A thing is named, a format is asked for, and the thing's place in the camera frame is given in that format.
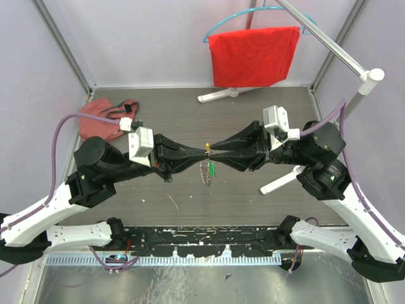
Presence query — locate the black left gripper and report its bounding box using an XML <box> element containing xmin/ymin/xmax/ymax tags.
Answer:
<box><xmin>108</xmin><ymin>130</ymin><xmax>210</xmax><ymax>184</ymax></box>

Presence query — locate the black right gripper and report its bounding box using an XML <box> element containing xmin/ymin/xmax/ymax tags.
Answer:
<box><xmin>209</xmin><ymin>118</ymin><xmax>314</xmax><ymax>171</ymax></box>

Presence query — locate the large keyring with yellow grip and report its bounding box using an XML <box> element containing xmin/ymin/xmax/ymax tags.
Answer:
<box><xmin>199</xmin><ymin>142</ymin><xmax>214</xmax><ymax>187</ymax></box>

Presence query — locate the key with green tag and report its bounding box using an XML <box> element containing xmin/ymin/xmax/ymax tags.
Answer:
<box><xmin>208</xmin><ymin>160</ymin><xmax>216</xmax><ymax>177</ymax></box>

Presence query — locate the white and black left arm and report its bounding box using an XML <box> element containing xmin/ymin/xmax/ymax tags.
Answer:
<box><xmin>1</xmin><ymin>130</ymin><xmax>208</xmax><ymax>265</ymax></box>

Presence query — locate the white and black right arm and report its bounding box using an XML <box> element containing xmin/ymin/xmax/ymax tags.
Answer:
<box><xmin>210</xmin><ymin>120</ymin><xmax>404</xmax><ymax>283</ymax></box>

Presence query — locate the crumpled dusty red garment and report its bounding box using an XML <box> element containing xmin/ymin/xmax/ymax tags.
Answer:
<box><xmin>78</xmin><ymin>98</ymin><xmax>140</xmax><ymax>143</ymax></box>

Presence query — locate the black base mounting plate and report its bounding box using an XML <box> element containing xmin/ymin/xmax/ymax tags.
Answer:
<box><xmin>126</xmin><ymin>226</ymin><xmax>296</xmax><ymax>258</ymax></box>

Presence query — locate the red cloth on hanger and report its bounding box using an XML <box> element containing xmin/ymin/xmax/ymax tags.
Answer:
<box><xmin>208</xmin><ymin>27</ymin><xmax>300</xmax><ymax>88</ymax></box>

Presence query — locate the teal clothes hanger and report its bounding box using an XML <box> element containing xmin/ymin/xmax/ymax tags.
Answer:
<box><xmin>198</xmin><ymin>5</ymin><xmax>312</xmax><ymax>43</ymax></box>

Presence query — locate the white garment rack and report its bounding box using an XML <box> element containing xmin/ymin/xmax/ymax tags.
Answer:
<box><xmin>197</xmin><ymin>1</ymin><xmax>385</xmax><ymax>195</ymax></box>

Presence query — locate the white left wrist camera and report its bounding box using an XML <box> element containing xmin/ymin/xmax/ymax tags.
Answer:
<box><xmin>119</xmin><ymin>117</ymin><xmax>154</xmax><ymax>167</ymax></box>

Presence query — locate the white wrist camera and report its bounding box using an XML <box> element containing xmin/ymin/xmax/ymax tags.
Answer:
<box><xmin>263</xmin><ymin>105</ymin><xmax>300</xmax><ymax>151</ymax></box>
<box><xmin>119</xmin><ymin>117</ymin><xmax>154</xmax><ymax>167</ymax></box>

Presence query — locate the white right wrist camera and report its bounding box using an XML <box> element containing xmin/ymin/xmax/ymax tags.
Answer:
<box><xmin>263</xmin><ymin>105</ymin><xmax>300</xmax><ymax>151</ymax></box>

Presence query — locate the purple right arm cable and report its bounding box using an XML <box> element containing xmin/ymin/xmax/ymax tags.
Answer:
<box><xmin>299</xmin><ymin>98</ymin><xmax>405</xmax><ymax>251</ymax></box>

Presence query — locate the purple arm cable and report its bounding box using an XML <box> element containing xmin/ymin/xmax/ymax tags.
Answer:
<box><xmin>299</xmin><ymin>98</ymin><xmax>405</xmax><ymax>251</ymax></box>
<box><xmin>0</xmin><ymin>113</ymin><xmax>123</xmax><ymax>279</ymax></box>

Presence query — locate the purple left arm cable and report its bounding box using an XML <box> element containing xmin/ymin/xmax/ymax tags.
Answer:
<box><xmin>0</xmin><ymin>113</ymin><xmax>123</xmax><ymax>279</ymax></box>

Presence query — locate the slotted grey cable duct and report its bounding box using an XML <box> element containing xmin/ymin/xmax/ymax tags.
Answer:
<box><xmin>45</xmin><ymin>253</ymin><xmax>282</xmax><ymax>266</ymax></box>

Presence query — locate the aluminium frame post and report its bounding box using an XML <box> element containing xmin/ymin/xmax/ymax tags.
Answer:
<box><xmin>32</xmin><ymin>1</ymin><xmax>97</xmax><ymax>96</ymax></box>

